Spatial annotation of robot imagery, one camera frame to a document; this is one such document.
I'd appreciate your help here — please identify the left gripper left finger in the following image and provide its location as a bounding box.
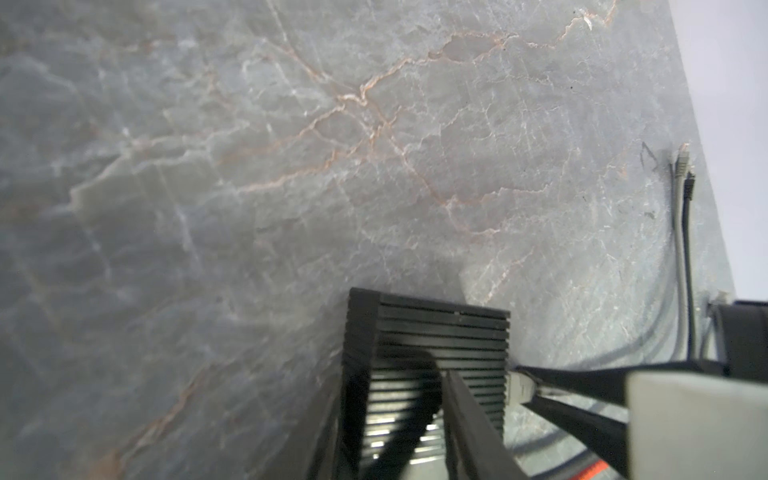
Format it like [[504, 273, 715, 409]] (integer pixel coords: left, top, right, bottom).
[[269, 383, 341, 480]]

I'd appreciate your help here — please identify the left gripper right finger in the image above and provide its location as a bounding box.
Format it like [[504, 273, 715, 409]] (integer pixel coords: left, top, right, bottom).
[[442, 371, 528, 480]]

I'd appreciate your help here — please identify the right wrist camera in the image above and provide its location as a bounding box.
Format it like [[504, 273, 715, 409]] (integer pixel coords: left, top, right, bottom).
[[627, 373, 767, 479]]

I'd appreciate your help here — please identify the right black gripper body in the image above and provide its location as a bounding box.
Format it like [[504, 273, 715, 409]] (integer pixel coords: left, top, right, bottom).
[[713, 300, 767, 381]]

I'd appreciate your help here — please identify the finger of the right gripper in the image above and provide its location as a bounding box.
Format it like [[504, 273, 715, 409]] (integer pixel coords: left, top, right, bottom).
[[524, 396, 629, 477], [516, 360, 728, 405]]

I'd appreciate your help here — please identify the grey cable bundle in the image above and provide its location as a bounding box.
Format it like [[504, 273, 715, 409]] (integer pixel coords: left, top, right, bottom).
[[506, 142, 691, 406]]

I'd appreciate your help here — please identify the dark grey ethernet cable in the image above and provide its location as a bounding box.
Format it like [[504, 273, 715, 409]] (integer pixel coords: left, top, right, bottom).
[[509, 170, 698, 463]]

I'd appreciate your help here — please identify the small black wire clip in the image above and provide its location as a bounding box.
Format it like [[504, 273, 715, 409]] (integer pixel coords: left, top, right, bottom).
[[640, 141, 659, 173]]

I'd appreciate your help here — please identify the red ethernet cable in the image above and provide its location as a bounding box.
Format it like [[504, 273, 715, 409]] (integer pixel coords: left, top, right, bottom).
[[566, 458, 613, 480]]

